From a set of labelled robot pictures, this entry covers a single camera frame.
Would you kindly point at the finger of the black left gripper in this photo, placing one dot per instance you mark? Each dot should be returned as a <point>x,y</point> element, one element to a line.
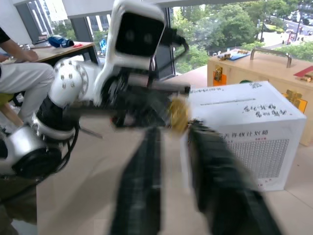
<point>174,88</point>
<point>156,123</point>

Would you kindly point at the brass latch on orange plate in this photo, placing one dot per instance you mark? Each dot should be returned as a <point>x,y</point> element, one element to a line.
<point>218,76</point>

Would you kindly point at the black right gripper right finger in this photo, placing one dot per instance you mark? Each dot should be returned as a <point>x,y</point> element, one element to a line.
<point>220,181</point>

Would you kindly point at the small red item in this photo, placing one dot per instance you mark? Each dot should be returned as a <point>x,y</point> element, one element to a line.
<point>78,45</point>

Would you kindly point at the blue bottle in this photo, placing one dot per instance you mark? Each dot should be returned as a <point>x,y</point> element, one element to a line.
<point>60,41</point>

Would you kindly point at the red flat piece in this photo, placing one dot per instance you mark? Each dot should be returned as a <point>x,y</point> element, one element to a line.
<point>304,72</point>

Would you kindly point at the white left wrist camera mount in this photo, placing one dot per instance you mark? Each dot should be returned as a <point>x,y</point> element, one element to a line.
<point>110,61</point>

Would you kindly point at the white box with slot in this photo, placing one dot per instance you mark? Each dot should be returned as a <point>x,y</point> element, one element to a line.
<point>244,117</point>

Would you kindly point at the wooden desk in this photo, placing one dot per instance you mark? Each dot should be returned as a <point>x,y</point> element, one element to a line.
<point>61,51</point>

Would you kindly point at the blue clipboard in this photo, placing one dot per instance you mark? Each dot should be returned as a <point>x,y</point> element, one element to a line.
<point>240,55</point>

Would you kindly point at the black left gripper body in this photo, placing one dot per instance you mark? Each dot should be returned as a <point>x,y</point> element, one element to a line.
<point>139,102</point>

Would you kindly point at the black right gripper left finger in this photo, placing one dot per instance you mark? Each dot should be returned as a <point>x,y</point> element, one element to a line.
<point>141,186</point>

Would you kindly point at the brass lock on orange plate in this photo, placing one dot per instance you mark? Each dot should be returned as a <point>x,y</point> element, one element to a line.
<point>294,98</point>

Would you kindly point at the wooden lock box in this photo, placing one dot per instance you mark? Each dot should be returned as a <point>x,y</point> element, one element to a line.
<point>264,71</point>

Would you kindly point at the seated person in white trousers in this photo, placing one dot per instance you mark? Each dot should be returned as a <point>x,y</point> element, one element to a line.
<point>24,76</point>

